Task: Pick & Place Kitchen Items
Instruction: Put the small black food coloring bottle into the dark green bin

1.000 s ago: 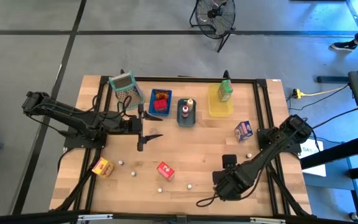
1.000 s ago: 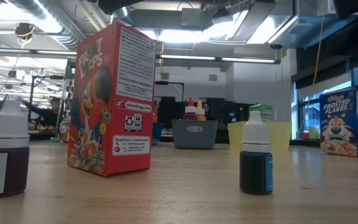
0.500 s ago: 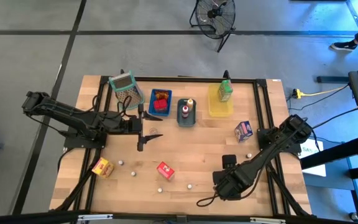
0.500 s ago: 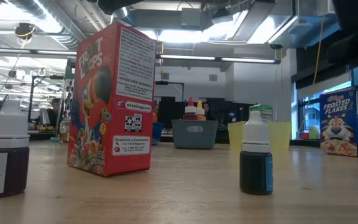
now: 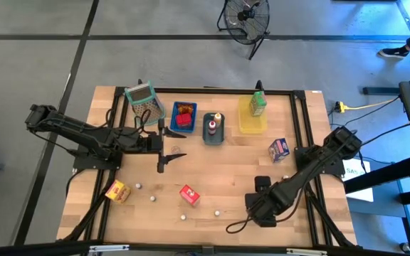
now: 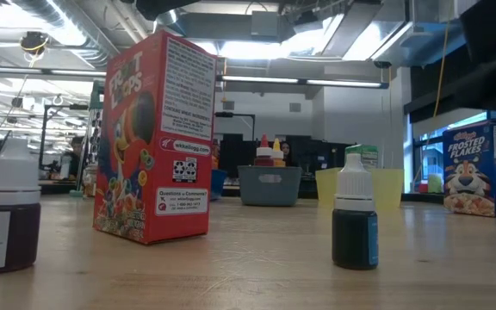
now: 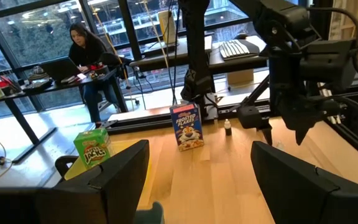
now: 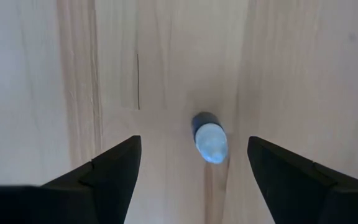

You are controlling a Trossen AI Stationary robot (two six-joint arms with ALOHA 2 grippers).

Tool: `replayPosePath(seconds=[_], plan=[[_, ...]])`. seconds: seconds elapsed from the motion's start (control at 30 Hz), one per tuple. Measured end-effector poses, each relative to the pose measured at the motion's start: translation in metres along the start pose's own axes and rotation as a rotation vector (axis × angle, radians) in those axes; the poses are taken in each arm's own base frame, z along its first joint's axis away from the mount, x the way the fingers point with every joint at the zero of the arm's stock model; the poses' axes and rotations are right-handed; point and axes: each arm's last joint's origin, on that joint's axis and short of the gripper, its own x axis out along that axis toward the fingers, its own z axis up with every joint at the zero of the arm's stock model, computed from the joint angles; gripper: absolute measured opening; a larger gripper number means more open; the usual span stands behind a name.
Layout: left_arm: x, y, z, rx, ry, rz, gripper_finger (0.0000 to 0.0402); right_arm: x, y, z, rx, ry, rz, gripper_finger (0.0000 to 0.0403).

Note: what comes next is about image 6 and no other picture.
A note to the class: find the red ketchup squeeze bottle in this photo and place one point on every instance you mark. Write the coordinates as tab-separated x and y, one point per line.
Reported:
264	160

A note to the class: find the yellow mustard squeeze bottle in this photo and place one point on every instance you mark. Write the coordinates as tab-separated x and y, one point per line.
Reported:
279	160

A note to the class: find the brown orange snack packet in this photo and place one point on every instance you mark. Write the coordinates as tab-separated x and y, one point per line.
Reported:
215	160

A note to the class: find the red Froot Loops cereal box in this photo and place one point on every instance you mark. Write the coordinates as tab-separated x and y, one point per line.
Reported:
157	150

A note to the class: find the green cereal box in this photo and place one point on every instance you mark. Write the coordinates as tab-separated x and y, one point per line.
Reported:
368	155

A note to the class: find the blue Frosted Flakes cereal box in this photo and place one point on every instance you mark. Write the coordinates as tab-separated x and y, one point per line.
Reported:
480	172

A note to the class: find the person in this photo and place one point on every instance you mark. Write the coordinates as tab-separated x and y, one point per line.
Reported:
287	150
75	150

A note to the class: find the blue plastic bin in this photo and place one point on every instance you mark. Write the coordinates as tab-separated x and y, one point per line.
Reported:
218	185

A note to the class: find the grey plastic bin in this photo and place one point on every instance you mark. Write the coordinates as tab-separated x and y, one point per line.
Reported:
269	191

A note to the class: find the black cabinets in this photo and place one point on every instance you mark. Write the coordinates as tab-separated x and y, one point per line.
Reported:
312	150

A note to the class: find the long fluorescent light fixture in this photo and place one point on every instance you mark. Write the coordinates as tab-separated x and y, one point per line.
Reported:
299	81
76	72

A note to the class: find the grey ceiling junction box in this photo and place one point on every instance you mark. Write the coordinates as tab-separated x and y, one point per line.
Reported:
264	23

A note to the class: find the blue-label dark dropper bottle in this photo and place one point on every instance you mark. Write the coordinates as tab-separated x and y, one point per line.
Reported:
355	237

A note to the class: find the yellow translucent plastic bin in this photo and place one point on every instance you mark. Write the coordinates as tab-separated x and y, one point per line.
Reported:
388	187

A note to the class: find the small red container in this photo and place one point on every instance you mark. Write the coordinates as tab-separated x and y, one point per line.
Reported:
423	187

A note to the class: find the pale green container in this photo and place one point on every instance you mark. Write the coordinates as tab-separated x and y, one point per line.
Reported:
435	184

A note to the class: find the purple liquid dropper bottle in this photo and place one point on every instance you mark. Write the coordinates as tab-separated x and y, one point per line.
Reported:
11	224

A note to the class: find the grey wall vent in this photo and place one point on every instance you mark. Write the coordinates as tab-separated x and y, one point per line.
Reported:
228	106
295	107

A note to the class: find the round silver air duct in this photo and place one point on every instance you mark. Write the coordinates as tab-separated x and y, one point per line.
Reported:
166	17

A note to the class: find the large silver air duct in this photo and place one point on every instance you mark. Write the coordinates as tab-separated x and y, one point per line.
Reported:
71	30

